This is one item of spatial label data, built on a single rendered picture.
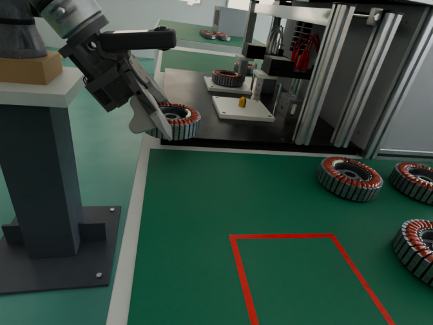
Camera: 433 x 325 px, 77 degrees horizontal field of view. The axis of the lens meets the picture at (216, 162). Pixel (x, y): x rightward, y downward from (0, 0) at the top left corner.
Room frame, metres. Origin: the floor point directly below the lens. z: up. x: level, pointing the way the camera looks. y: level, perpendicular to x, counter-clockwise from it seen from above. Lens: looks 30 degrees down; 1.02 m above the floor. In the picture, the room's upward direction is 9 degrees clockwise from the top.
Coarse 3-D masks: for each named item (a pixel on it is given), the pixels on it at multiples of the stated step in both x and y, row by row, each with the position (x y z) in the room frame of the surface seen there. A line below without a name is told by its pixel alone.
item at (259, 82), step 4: (256, 80) 1.05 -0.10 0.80; (260, 80) 1.01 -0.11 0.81; (264, 80) 0.98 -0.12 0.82; (268, 80) 0.98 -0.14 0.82; (272, 80) 0.98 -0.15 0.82; (276, 80) 0.99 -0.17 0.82; (256, 84) 1.04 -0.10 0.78; (260, 84) 1.00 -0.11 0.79; (264, 84) 0.98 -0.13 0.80; (268, 84) 0.98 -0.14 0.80; (272, 84) 0.98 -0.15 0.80; (260, 88) 0.99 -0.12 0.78; (264, 88) 0.98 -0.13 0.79; (268, 88) 0.98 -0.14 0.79; (272, 88) 0.99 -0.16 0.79; (264, 92) 0.98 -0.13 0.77; (268, 92) 0.98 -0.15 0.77; (272, 92) 0.99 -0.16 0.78
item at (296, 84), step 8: (264, 56) 0.79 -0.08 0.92; (272, 56) 0.78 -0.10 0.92; (264, 64) 0.77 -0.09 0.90; (272, 64) 0.73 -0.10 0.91; (280, 64) 0.74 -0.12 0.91; (288, 64) 0.74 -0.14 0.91; (256, 72) 0.75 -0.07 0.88; (264, 72) 0.76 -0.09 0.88; (272, 72) 0.73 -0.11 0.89; (280, 72) 0.73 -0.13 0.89; (288, 72) 0.74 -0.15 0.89; (296, 72) 0.74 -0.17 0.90; (304, 72) 0.75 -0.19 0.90; (312, 72) 0.77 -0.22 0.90; (296, 80) 0.78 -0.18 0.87; (296, 88) 0.78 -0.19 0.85; (296, 96) 0.76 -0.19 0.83
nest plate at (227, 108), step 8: (216, 96) 0.81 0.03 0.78; (216, 104) 0.73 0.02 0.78; (224, 104) 0.74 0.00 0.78; (232, 104) 0.75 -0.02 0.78; (248, 104) 0.77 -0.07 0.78; (256, 104) 0.79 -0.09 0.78; (224, 112) 0.68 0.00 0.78; (232, 112) 0.69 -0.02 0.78; (240, 112) 0.70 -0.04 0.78; (248, 112) 0.71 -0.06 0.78; (256, 112) 0.72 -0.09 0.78; (264, 112) 0.73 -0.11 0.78; (248, 120) 0.68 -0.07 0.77; (256, 120) 0.68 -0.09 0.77; (264, 120) 0.69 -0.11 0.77; (272, 120) 0.69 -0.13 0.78
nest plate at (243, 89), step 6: (204, 78) 1.02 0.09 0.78; (210, 78) 1.02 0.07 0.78; (210, 84) 0.93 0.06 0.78; (216, 84) 0.95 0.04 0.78; (210, 90) 0.90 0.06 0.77; (216, 90) 0.90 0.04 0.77; (222, 90) 0.91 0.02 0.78; (228, 90) 0.91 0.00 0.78; (234, 90) 0.92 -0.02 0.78; (240, 90) 0.92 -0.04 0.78; (246, 90) 0.93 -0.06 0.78
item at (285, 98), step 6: (282, 96) 0.79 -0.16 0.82; (288, 96) 0.77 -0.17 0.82; (282, 102) 0.78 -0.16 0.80; (288, 102) 0.75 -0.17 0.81; (294, 102) 0.74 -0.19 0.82; (300, 102) 0.75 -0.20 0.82; (282, 108) 0.77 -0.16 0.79; (288, 108) 0.74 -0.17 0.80; (300, 108) 0.75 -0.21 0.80; (282, 114) 0.76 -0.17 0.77; (288, 114) 0.74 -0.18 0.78; (294, 114) 0.75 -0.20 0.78
